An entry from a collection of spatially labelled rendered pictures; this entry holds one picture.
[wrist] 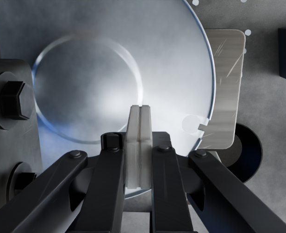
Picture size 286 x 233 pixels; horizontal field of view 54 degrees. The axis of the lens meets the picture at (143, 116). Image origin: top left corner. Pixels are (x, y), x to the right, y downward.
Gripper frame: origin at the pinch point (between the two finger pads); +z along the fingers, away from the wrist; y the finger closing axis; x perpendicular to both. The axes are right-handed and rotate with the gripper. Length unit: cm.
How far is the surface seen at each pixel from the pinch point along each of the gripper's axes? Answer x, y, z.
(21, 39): 5.7, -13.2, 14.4
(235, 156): -46, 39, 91
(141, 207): -25.8, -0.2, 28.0
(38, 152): -2.1, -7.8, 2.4
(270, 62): -7, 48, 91
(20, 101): 3.2, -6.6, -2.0
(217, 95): -0.4, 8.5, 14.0
